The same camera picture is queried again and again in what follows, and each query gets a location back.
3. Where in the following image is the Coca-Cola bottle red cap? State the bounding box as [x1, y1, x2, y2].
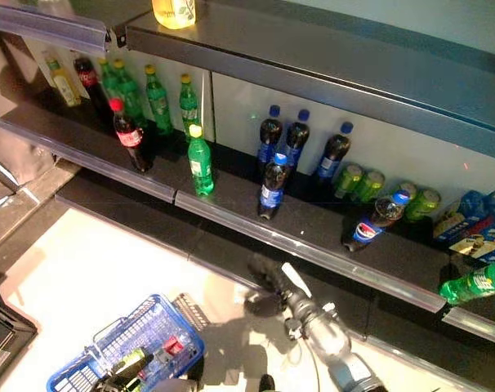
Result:
[108, 97, 154, 173]
[73, 56, 114, 131]

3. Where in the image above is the plain blue snack box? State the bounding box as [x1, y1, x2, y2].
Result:
[433, 189, 489, 242]

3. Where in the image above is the black side shelf unit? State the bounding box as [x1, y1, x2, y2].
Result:
[0, 285, 38, 385]

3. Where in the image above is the yellow tea drink bottle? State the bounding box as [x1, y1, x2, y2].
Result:
[151, 0, 198, 30]

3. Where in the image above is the pale tea bottle green cap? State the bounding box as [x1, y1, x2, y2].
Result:
[45, 56, 83, 108]

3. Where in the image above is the small Pepsi cola bottle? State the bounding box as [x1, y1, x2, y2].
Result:
[256, 105, 284, 168]
[341, 189, 412, 253]
[257, 152, 292, 221]
[314, 121, 355, 185]
[283, 109, 312, 172]

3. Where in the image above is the brown curtain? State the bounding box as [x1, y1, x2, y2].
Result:
[0, 28, 56, 185]

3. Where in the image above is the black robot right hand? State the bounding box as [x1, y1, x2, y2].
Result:
[243, 252, 292, 318]

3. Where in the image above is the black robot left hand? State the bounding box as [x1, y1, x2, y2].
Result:
[94, 353, 157, 392]

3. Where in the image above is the black base shelf board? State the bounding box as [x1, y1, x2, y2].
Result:
[55, 171, 495, 392]

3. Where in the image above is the blue plastic shopping basket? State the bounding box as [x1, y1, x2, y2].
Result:
[46, 293, 207, 392]

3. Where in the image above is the black metal shelf board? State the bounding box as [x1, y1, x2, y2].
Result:
[0, 93, 495, 348]
[0, 0, 495, 163]

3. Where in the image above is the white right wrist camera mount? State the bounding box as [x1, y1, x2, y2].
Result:
[280, 261, 313, 299]

